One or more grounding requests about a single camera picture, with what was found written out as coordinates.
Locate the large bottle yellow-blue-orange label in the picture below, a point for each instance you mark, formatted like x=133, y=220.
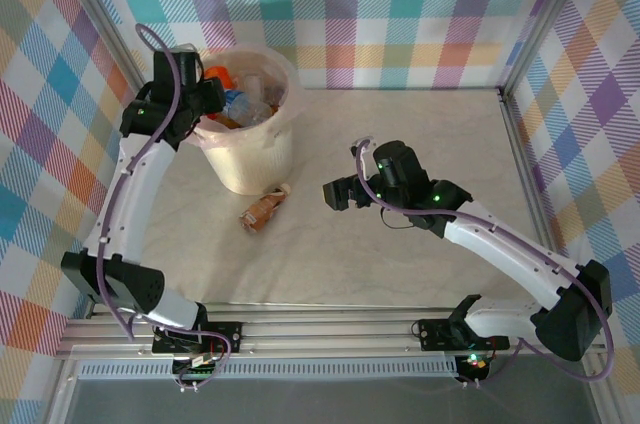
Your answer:
x=230, y=120

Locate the left robot arm white-black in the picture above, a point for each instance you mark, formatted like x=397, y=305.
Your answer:
x=130, y=194

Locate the right robot arm white-black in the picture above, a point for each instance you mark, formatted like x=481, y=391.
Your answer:
x=500, y=254

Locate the translucent plastic bin liner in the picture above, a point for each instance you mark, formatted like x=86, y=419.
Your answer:
x=220, y=136

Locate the beige plastic waste bin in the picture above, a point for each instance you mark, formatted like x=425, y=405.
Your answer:
x=250, y=164

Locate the crushed bottle brown label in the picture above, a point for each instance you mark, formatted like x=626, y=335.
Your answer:
x=260, y=214

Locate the colourful plaid cloth backdrop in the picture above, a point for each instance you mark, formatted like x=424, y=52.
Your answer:
x=600, y=119
x=40, y=94
x=350, y=4

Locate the aluminium extrusion base beam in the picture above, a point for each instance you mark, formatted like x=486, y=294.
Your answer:
x=325, y=334

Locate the grey metal base panel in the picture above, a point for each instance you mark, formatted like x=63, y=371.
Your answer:
x=325, y=404

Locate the aluminium frame post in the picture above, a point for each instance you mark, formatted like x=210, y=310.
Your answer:
x=109, y=19
x=546, y=19

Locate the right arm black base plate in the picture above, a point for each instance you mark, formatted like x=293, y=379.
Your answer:
x=435, y=334

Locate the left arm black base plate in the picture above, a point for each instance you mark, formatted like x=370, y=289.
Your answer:
x=227, y=336

